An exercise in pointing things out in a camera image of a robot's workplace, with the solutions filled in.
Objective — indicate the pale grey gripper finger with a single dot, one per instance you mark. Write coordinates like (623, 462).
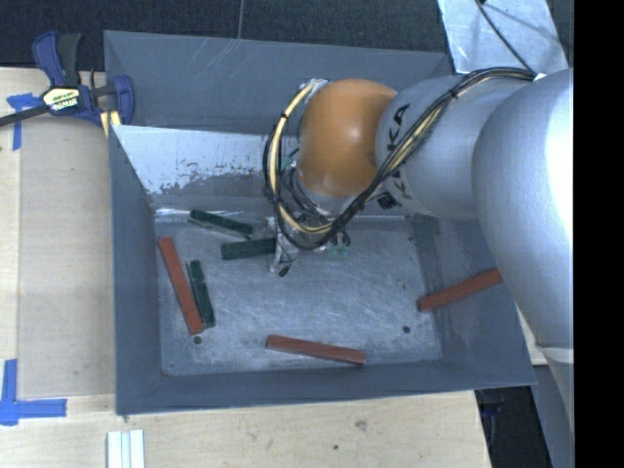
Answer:
(280, 260)

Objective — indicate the dark green flat block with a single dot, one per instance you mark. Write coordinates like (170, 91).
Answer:
(247, 249)
(202, 293)
(220, 222)

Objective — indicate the grey metal bin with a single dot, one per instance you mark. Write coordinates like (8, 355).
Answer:
(312, 305)

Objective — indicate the red-brown flat block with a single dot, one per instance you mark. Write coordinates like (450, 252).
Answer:
(180, 285)
(316, 349)
(460, 289)

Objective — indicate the pale wood board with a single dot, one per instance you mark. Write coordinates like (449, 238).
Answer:
(63, 261)

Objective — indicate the black cylinder on white bracket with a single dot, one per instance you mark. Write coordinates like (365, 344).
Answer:
(388, 202)

